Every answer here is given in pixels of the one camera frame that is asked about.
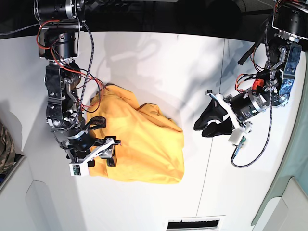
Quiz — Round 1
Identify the white floor vent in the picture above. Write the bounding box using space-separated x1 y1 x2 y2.
164 215 225 231

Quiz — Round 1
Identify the white right bin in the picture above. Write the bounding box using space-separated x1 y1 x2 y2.
253 177 308 231

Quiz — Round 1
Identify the white left bin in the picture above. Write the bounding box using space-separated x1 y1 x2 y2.
0 156 62 231

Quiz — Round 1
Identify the white bin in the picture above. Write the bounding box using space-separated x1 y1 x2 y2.
0 156 62 231
253 177 308 231

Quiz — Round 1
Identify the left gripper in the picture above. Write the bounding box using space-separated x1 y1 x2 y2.
193 90 264 138

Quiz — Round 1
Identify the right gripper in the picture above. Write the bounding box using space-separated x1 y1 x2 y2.
63 130 121 167

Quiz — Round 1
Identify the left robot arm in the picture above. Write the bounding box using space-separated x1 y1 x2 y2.
193 0 308 137

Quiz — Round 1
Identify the camouflage cloth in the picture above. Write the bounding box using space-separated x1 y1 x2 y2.
0 123 16 174

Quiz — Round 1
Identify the yellow t-shirt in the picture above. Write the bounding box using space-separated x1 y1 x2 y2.
87 85 184 184

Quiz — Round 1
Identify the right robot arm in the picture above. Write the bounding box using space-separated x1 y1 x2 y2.
34 0 120 170

